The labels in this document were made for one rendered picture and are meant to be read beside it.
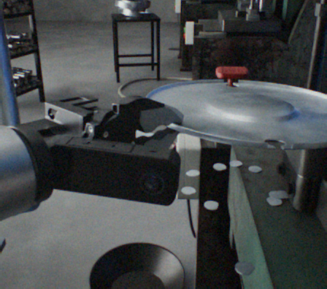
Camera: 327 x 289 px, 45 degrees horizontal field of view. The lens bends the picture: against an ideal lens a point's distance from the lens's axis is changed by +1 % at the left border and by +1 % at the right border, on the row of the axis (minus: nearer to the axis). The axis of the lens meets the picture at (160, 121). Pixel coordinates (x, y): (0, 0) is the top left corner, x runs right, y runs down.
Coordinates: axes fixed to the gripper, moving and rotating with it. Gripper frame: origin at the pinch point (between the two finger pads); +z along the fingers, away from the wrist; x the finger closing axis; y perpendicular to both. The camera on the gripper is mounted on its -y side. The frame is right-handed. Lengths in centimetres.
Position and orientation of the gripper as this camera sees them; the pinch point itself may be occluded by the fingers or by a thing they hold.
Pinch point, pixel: (179, 123)
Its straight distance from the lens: 47.0
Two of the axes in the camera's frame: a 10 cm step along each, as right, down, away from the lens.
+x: -0.5, 9.5, 3.2
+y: -7.6, -2.4, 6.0
